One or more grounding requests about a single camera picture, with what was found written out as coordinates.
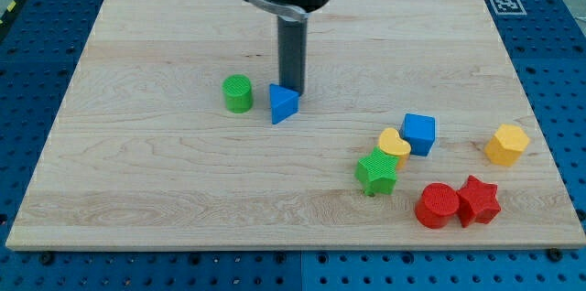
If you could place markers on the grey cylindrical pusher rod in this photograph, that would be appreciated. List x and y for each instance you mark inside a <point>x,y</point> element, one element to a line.
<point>292,45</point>

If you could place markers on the blue triangle block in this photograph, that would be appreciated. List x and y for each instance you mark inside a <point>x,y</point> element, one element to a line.
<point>283,103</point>

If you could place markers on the green cylinder block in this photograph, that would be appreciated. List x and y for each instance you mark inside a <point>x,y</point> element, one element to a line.
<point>238,93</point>

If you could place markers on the yellow heart block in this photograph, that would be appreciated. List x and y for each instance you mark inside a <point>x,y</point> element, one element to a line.
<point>391,143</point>

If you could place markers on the wooden board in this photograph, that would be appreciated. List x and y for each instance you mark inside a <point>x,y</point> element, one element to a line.
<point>144,156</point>

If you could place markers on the blue cube block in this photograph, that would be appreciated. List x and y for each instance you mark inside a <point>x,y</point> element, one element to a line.
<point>420,132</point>

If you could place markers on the green star block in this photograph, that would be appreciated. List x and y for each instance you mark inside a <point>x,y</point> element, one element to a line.
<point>377,172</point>

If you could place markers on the white fiducial marker tag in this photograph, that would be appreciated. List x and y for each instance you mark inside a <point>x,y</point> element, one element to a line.
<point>508,7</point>

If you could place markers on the red cylinder block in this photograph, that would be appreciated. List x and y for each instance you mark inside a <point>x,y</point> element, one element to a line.
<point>437,204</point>

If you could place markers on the yellow hexagon block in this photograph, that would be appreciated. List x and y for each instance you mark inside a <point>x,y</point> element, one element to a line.
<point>507,144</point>

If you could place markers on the red star block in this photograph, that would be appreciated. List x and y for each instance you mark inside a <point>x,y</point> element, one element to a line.
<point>478,202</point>

